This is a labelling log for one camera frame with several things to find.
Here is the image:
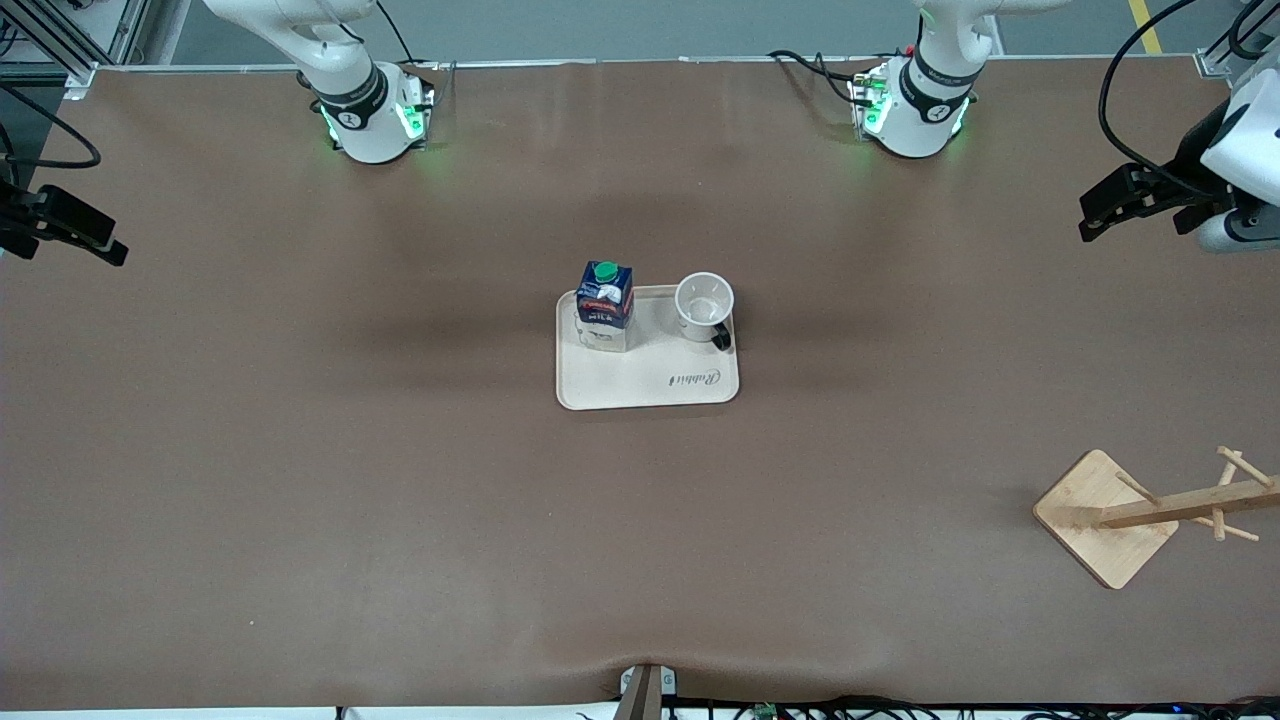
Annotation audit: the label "white smiley mug black handle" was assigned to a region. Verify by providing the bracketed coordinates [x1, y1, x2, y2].
[675, 271, 736, 352]

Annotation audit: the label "blue milk carton green cap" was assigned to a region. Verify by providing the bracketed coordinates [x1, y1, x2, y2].
[574, 260, 636, 354]

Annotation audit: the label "cream plastic tray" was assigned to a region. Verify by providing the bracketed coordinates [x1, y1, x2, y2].
[555, 284, 740, 412]

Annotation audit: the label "wooden mug stand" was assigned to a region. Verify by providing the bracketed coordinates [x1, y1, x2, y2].
[1032, 444, 1280, 591]

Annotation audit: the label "brown table cover mat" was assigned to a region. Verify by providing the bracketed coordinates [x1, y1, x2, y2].
[0, 60, 1280, 712]

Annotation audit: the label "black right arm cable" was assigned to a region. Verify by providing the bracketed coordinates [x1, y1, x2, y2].
[0, 84, 102, 170]

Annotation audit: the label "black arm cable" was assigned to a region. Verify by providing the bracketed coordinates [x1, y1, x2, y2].
[0, 84, 102, 170]
[1098, 0, 1216, 186]

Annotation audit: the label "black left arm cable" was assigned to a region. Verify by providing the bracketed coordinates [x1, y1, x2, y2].
[1098, 0, 1216, 186]

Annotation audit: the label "aluminium frame profile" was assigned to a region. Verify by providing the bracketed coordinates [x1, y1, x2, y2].
[1194, 0, 1280, 78]
[0, 0, 153, 101]

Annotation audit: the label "black cables at left base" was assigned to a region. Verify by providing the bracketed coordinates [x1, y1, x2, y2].
[767, 49, 883, 107]

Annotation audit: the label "black cables at base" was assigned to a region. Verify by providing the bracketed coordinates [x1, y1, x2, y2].
[375, 0, 457, 101]
[767, 49, 883, 107]

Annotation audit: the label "black cables at right base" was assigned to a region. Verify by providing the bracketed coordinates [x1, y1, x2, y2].
[375, 0, 457, 101]

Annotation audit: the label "metal table edge bracket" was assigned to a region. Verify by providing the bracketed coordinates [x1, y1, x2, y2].
[619, 663, 678, 720]

